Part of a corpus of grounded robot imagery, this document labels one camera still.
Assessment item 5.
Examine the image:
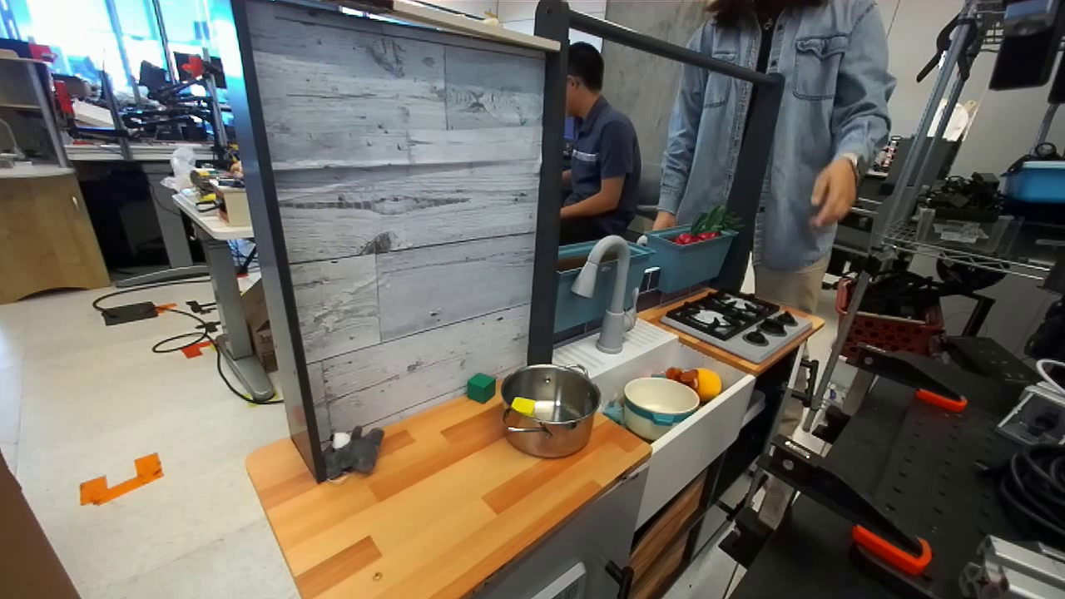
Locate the green cube block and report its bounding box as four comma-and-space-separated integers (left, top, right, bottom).
465, 372, 495, 403

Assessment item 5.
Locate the blue case on shelf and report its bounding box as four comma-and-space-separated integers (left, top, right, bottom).
1004, 155, 1065, 205

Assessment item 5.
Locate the yellow lemon toy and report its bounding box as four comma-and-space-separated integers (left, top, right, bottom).
691, 371, 723, 399

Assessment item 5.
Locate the seated person in dark shirt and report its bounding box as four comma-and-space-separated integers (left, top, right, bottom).
558, 45, 642, 244

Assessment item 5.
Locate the stainless steel pot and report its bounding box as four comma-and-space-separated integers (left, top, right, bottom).
499, 364, 602, 459

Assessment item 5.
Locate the yellow object inside pot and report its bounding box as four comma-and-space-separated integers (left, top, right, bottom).
510, 395, 561, 422

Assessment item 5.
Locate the standing person in denim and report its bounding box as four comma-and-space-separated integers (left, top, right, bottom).
652, 0, 895, 312

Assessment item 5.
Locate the grey cloth rag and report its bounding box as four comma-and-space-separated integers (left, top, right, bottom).
327, 426, 384, 479

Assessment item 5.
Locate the grey wood backsplash panel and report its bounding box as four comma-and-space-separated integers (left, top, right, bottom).
232, 0, 544, 475

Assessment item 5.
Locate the silver toy faucet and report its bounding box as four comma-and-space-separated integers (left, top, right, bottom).
574, 238, 631, 352

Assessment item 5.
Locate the black orange clamp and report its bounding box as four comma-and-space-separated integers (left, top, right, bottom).
767, 443, 934, 581

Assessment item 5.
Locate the black metal frame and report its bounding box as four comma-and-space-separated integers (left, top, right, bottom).
526, 0, 787, 364

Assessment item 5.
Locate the white teal-rimmed bowl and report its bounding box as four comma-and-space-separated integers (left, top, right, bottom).
622, 376, 698, 438

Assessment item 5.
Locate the teal plastic bin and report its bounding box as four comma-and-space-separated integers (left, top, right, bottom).
555, 233, 733, 335

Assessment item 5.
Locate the orange floor tape marker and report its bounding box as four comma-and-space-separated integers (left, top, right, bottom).
81, 454, 164, 505

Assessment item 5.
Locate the toy stove top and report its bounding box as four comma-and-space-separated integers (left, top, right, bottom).
664, 290, 812, 364

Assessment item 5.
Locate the wooden countertop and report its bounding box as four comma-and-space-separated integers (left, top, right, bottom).
247, 399, 650, 599

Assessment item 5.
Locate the white toy sink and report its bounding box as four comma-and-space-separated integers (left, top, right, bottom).
551, 322, 755, 525

